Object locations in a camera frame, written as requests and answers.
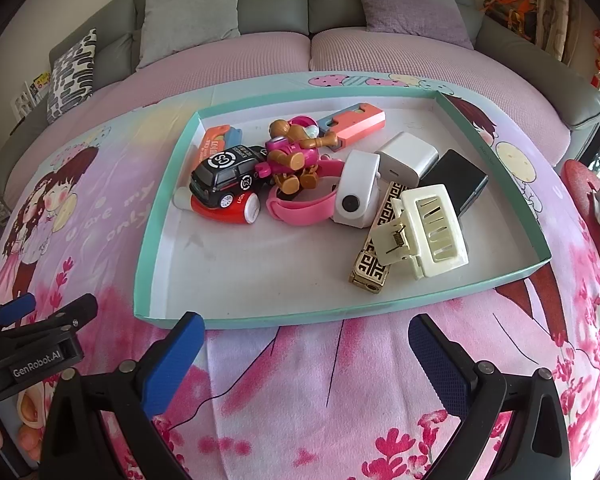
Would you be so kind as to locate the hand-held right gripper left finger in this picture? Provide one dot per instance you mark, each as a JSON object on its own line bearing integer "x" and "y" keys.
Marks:
{"x": 172, "y": 360}

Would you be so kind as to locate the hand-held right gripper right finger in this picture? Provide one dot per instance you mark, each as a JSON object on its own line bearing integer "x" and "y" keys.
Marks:
{"x": 437, "y": 365}

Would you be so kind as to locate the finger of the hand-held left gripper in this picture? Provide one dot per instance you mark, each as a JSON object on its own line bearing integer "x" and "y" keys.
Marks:
{"x": 15, "y": 307}
{"x": 60, "y": 317}

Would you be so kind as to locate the silver harmonica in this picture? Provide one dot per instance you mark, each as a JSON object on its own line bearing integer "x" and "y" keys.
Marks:
{"x": 372, "y": 260}

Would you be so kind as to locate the teal box lid tray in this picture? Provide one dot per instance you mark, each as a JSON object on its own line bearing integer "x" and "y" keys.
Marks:
{"x": 260, "y": 270}

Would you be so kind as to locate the cream plastic brush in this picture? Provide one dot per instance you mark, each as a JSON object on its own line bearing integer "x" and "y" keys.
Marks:
{"x": 440, "y": 230}

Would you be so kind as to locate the red tube with clear cap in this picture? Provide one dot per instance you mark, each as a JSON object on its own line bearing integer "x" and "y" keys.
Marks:
{"x": 215, "y": 215}

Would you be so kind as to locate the pink wrist watch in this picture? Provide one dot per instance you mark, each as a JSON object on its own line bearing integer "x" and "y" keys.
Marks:
{"x": 300, "y": 215}

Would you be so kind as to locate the black toy car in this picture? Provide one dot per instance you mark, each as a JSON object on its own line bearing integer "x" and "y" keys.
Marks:
{"x": 225, "y": 170}

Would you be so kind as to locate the white charger plug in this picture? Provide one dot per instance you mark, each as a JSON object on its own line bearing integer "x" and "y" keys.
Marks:
{"x": 405, "y": 152}

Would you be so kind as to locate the small orange toy knife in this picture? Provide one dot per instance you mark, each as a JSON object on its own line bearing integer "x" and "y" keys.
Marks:
{"x": 215, "y": 140}

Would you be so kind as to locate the pink toy dog figure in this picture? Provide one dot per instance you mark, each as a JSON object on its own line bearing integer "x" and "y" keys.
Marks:
{"x": 290, "y": 155}

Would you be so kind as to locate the person's left hand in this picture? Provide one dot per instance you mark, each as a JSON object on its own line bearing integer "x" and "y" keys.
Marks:
{"x": 32, "y": 407}

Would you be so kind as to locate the printed cartoon blanket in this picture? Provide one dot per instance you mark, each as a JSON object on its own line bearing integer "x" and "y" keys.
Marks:
{"x": 300, "y": 400}

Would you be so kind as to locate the black case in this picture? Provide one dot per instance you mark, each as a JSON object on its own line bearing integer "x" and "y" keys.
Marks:
{"x": 455, "y": 175}

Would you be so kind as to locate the white magazine rack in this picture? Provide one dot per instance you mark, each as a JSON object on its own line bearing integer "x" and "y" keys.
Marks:
{"x": 27, "y": 95}

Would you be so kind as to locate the black and white patterned pillow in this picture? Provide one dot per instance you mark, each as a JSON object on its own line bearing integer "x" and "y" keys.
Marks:
{"x": 70, "y": 75}

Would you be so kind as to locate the pink sofa cover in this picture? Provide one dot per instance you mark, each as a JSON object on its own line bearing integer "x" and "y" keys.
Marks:
{"x": 260, "y": 55}

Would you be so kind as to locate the light grey pillow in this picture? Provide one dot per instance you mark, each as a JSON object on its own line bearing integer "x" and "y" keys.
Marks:
{"x": 190, "y": 15}

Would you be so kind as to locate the purple grey pillow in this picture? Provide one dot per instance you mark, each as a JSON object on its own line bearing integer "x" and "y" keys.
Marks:
{"x": 410, "y": 5}

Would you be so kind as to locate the patterned curtain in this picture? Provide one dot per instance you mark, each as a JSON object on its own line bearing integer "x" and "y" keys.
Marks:
{"x": 555, "y": 5}

